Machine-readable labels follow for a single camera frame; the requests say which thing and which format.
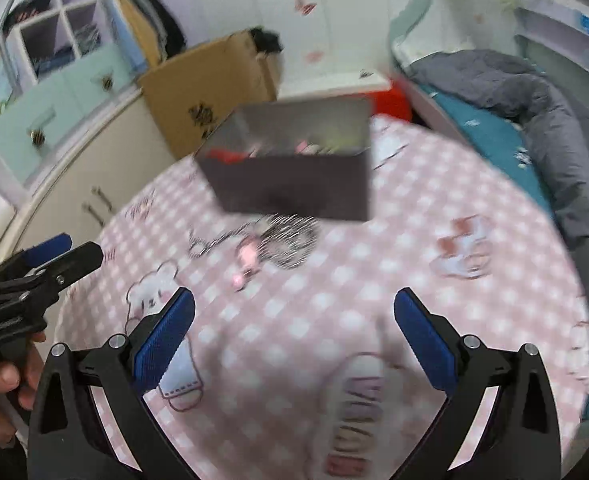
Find white board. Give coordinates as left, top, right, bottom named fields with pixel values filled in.
left=277, top=67, right=392, bottom=103

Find pink checked cartoon tablecloth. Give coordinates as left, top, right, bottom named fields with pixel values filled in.
left=54, top=115, right=589, bottom=480

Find teal bed sheet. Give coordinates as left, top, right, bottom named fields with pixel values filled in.
left=417, top=82, right=589, bottom=418

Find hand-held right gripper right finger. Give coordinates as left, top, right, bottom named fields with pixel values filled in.
left=394, top=287, right=562, bottom=480

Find black clothes heap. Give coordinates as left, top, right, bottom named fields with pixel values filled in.
left=252, top=27, right=284, bottom=55

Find silver rhinestone chain bracelet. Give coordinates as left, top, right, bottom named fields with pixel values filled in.
left=254, top=214, right=321, bottom=268

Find pink flower bead bracelet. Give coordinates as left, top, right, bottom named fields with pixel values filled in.
left=232, top=237, right=260, bottom=291

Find mint green drawer unit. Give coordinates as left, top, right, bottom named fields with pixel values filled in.
left=0, top=42, right=142, bottom=186

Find grey metal tin box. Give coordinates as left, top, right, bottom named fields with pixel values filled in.
left=193, top=96, right=373, bottom=222

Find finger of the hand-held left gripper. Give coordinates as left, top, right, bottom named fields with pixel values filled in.
left=34, top=241, right=105, bottom=288
left=0, top=232, right=74, bottom=281

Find cream cabinet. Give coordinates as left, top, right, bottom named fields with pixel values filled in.
left=0, top=90, right=180, bottom=271

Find folded grey jeans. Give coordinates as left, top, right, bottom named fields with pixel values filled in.
left=72, top=25, right=100, bottom=53

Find grey duvet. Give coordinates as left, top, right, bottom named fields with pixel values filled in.
left=407, top=50, right=589, bottom=251

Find folded blue jeans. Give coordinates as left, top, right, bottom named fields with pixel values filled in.
left=34, top=47, right=75, bottom=73

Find red cord bracelet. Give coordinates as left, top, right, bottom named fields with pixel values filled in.
left=207, top=147, right=248, bottom=166

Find dark clothes pile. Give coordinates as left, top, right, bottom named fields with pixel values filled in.
left=4, top=0, right=52, bottom=23

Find mint green bunk bed frame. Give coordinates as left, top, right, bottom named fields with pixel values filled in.
left=387, top=0, right=589, bottom=136

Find row of hanging clothes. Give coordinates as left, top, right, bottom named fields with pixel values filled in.
left=99, top=0, right=188, bottom=68

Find large cardboard box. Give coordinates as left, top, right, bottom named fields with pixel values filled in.
left=137, top=29, right=281, bottom=161

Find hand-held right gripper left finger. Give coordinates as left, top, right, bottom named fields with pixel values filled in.
left=27, top=287, right=198, bottom=480

